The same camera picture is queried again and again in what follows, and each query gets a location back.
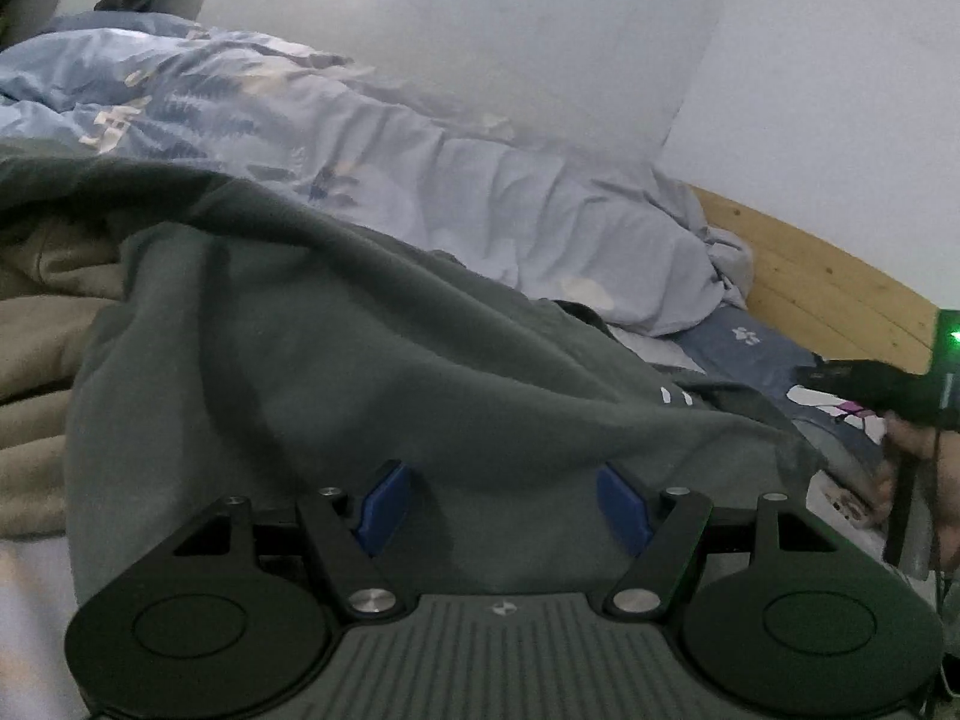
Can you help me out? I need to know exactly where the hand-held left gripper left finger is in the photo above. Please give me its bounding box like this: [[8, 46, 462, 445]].
[[172, 459, 417, 622]]

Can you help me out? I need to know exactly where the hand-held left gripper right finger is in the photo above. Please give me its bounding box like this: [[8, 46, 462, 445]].
[[589, 459, 833, 620]]

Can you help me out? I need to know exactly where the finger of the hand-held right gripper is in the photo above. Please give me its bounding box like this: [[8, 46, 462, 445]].
[[808, 358, 871, 398]]

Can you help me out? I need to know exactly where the grey sweatshirt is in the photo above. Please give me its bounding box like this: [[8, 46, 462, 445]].
[[0, 154, 852, 616]]

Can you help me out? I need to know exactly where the person's right hand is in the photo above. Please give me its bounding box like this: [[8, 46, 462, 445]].
[[874, 416, 960, 533]]

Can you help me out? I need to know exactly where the blue cartoon print pillow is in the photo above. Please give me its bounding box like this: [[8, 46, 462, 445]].
[[675, 304, 893, 481]]

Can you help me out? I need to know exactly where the wooden headboard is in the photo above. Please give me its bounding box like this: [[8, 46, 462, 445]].
[[686, 184, 946, 376]]

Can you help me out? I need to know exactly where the white power strip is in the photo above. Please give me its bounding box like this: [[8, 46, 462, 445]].
[[821, 472, 884, 530]]

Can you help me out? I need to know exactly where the light blue printed duvet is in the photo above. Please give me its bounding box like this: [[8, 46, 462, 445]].
[[0, 11, 758, 338]]

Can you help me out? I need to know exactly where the beige garment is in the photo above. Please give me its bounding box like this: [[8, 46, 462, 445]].
[[0, 214, 125, 541]]

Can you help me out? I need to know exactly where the light blue bed sheet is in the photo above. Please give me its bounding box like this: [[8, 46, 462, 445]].
[[0, 532, 87, 720]]

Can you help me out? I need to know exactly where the black wrist strap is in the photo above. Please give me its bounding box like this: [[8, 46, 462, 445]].
[[883, 427, 922, 567]]

